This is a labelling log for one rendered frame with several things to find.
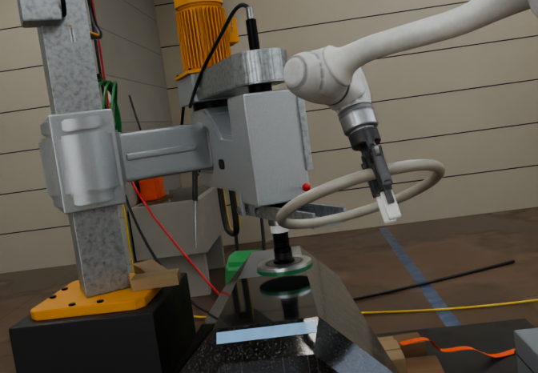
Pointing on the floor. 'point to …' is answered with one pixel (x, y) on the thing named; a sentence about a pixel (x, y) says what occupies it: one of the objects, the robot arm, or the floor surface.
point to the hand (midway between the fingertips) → (388, 207)
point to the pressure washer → (240, 256)
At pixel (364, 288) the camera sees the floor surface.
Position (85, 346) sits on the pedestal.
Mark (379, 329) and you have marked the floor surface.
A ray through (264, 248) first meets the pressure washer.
